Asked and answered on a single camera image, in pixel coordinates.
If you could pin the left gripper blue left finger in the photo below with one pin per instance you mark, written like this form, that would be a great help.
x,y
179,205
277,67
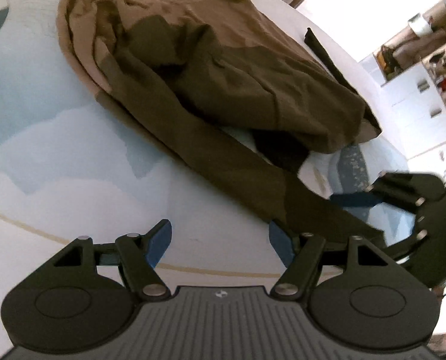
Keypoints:
x,y
157,241

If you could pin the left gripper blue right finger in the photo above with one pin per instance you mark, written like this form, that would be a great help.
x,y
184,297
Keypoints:
x,y
281,243

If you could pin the patterned white blue table mat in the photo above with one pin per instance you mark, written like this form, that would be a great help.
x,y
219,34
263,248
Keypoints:
x,y
69,168

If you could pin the brown two-tone sweater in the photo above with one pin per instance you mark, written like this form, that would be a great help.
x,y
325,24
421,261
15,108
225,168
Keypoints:
x,y
226,90

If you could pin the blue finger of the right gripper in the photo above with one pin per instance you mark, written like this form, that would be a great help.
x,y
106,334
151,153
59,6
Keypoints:
x,y
358,199

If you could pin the white drawer cabinet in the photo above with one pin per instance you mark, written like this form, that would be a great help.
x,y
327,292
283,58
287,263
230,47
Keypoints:
x,y
410,109

